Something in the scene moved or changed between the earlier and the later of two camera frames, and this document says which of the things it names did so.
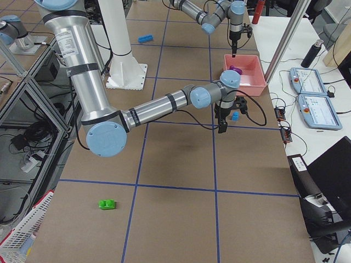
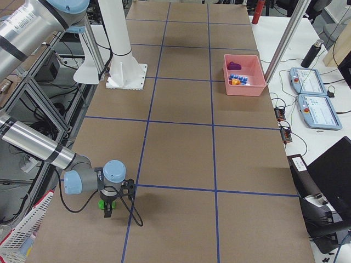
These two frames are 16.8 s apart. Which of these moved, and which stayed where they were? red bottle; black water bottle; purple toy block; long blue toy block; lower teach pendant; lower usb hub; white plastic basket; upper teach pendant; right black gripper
Moved: right black gripper; purple toy block; long blue toy block
Stayed: upper teach pendant; lower teach pendant; red bottle; black water bottle; white plastic basket; lower usb hub
